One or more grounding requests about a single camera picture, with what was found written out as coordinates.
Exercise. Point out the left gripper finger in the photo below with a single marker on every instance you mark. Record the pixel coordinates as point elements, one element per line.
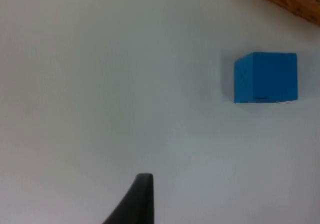
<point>138,204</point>

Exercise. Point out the blue cube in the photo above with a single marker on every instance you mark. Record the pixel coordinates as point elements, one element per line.
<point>266,77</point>

